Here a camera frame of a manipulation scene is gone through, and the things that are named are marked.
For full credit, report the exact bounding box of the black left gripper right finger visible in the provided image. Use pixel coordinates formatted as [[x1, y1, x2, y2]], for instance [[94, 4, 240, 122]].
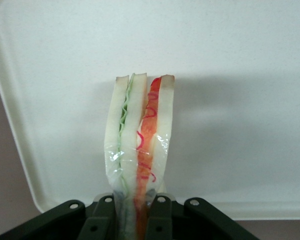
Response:
[[145, 193, 261, 240]]

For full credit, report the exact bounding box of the plastic-wrapped triangle sandwich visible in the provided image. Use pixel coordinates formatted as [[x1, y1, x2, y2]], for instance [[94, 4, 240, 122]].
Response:
[[103, 72, 176, 240]]

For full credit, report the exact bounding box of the white rectangular plastic tray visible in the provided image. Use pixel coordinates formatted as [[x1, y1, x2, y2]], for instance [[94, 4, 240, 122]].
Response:
[[0, 0, 300, 221]]

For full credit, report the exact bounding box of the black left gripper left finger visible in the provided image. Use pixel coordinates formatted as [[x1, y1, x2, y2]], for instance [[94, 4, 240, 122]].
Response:
[[0, 194, 119, 240]]

